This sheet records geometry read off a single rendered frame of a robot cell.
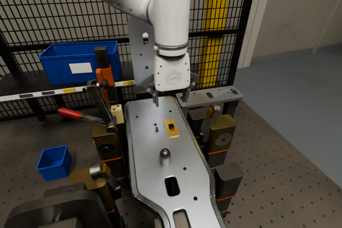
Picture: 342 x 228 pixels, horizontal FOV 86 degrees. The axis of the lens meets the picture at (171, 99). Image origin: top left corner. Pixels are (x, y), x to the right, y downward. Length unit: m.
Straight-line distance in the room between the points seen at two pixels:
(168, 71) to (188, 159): 0.26
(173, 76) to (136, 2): 0.20
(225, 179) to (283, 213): 0.40
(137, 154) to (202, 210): 0.23
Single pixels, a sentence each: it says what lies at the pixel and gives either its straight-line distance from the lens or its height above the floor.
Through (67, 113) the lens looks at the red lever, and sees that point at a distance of 0.57.
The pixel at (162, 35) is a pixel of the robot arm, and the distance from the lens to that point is 0.44.
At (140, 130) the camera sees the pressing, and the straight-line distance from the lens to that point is 0.65.
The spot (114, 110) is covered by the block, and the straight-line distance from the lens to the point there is 0.65.
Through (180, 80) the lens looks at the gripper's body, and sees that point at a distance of 0.51.
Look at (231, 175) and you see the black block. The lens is 0.57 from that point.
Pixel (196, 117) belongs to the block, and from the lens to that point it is 0.73.
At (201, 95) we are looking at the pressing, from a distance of 0.81.
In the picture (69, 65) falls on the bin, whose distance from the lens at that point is 0.91.
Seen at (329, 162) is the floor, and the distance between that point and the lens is 2.30.
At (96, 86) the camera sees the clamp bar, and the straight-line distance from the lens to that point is 0.51.
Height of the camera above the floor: 1.46
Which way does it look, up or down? 36 degrees down
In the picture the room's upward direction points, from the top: straight up
